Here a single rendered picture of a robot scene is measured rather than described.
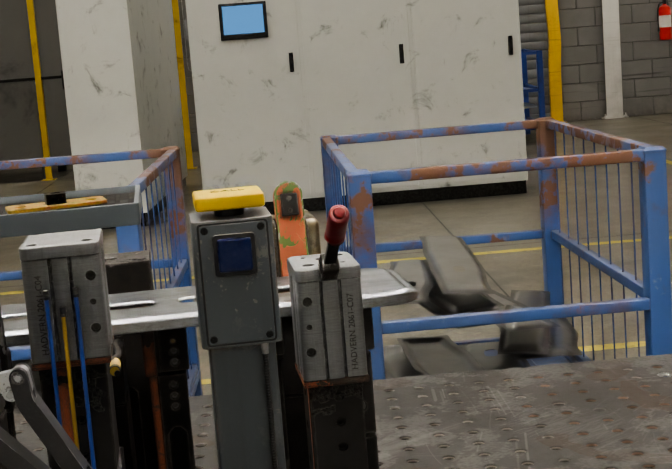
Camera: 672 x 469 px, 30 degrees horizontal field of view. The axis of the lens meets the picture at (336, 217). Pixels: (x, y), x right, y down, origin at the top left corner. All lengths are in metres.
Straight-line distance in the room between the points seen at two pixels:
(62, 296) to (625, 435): 0.90
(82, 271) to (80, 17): 7.99
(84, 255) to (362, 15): 7.98
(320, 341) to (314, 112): 7.91
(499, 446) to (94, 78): 7.59
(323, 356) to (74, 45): 8.01
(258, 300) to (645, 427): 0.90
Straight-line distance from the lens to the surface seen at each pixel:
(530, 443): 1.81
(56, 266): 1.24
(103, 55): 9.17
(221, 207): 1.08
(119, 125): 9.18
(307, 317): 1.26
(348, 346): 1.27
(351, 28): 9.15
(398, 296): 1.39
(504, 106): 9.32
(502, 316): 3.19
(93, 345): 1.25
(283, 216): 1.58
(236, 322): 1.09
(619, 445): 1.80
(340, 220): 1.13
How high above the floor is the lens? 1.29
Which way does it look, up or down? 8 degrees down
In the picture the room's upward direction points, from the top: 4 degrees counter-clockwise
